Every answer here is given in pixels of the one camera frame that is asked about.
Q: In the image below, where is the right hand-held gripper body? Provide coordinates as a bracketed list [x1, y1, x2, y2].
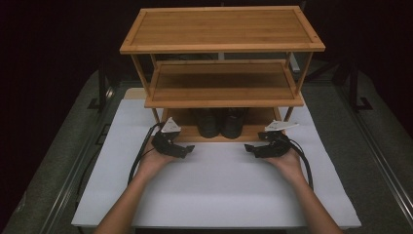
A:
[256, 119, 300, 160]

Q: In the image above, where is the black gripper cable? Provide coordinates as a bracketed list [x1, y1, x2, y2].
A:
[128, 122, 166, 186]
[287, 137, 315, 192]

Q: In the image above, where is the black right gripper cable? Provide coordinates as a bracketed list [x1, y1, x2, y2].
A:
[287, 137, 315, 192]

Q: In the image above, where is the person's right hand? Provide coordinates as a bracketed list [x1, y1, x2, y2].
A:
[263, 147, 305, 183]

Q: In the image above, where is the black leather shoe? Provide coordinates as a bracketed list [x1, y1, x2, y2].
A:
[194, 107, 221, 139]
[220, 107, 249, 140]

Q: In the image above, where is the white bar behind rack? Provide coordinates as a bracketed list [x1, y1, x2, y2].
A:
[289, 53, 302, 73]

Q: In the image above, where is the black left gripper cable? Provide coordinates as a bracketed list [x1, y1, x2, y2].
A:
[128, 122, 166, 186]

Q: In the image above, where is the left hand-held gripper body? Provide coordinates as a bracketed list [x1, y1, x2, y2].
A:
[151, 116, 188, 160]

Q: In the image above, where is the wooden three-tier shoe rack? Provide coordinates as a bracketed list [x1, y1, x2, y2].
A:
[119, 5, 326, 143]

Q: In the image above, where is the person's left hand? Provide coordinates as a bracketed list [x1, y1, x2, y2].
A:
[137, 138, 179, 179]

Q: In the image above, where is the black metal stand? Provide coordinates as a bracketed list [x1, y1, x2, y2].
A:
[348, 59, 375, 114]
[87, 59, 115, 114]

